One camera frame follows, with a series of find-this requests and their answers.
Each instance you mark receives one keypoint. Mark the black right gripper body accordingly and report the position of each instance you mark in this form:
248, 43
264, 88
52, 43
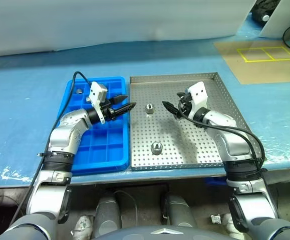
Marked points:
184, 106

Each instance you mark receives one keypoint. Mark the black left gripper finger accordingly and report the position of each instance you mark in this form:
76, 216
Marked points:
124, 108
119, 98

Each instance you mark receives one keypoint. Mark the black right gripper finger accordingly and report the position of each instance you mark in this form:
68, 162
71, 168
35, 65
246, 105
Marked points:
171, 108
181, 95

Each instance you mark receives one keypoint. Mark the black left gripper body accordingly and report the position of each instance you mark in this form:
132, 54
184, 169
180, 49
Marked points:
109, 113

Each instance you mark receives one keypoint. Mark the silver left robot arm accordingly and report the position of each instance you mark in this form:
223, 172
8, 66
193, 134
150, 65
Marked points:
64, 135

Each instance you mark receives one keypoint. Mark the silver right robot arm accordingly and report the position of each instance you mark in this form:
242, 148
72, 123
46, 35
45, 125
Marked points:
235, 147

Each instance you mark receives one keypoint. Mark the blue plastic compartment tray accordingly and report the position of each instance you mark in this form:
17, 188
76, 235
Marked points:
114, 140

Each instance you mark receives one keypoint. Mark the perforated metal tray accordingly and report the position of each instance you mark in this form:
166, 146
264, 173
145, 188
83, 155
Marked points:
144, 135

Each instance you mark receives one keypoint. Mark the brown cardboard sheet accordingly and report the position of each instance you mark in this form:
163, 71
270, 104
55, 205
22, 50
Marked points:
255, 72

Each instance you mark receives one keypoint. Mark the yellow tape rectangle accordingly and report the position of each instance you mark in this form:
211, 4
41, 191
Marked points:
272, 60

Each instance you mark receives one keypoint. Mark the grey left robot leg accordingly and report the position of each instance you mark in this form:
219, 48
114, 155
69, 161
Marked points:
107, 215

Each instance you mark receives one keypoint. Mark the grey robot leg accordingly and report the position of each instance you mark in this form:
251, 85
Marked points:
107, 215
178, 212

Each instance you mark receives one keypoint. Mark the grey right robot leg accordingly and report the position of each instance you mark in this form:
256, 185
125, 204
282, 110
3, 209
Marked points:
178, 212

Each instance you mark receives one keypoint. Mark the white left robot foot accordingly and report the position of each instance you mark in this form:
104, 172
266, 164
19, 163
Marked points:
84, 223

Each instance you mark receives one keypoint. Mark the white robot foot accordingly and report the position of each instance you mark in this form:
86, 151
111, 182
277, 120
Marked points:
84, 223
228, 222

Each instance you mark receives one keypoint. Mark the black object with white cap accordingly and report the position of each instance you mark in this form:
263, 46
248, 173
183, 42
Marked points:
257, 10

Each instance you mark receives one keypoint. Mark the white right robot foot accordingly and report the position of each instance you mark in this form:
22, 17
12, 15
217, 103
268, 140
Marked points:
228, 222

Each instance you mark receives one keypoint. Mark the grey robot torso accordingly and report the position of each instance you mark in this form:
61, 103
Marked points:
159, 233

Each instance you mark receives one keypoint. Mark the large white panel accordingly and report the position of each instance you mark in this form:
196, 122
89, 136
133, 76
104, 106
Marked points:
285, 15

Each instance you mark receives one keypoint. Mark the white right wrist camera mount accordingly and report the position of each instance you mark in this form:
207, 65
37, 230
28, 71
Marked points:
197, 93

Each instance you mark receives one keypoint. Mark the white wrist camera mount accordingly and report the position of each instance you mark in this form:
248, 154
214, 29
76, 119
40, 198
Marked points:
96, 92
197, 93

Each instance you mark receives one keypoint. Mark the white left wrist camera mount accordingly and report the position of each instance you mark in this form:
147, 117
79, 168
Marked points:
96, 92

